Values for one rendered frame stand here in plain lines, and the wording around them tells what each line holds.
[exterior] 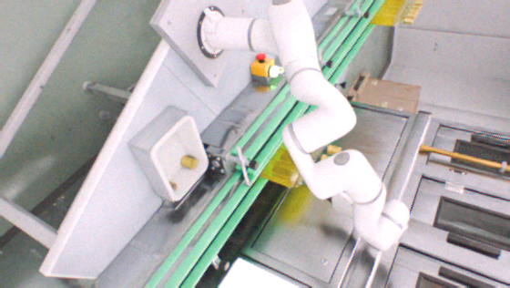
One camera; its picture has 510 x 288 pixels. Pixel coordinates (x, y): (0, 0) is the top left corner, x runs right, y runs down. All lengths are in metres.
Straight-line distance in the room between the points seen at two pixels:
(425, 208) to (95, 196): 1.07
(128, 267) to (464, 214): 1.09
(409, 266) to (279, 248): 0.41
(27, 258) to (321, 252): 1.09
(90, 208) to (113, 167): 0.12
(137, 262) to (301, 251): 0.51
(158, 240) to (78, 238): 0.22
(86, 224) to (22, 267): 0.63
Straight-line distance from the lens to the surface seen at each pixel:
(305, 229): 1.24
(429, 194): 1.43
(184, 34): 1.05
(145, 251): 1.11
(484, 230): 1.39
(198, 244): 1.08
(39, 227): 1.16
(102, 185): 1.00
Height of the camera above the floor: 1.49
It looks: 28 degrees down
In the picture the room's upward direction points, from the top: 106 degrees clockwise
